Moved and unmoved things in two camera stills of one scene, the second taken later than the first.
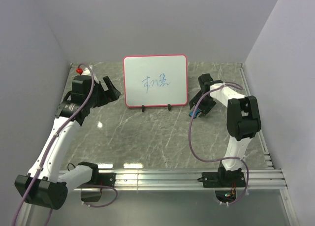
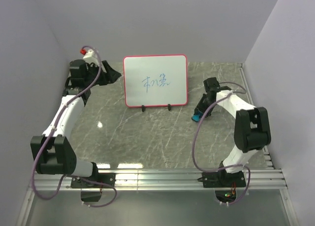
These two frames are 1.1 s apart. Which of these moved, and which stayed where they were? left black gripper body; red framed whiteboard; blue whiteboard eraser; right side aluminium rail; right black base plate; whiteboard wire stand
Moved: left black gripper body; blue whiteboard eraser
Stayed: right black base plate; whiteboard wire stand; right side aluminium rail; red framed whiteboard
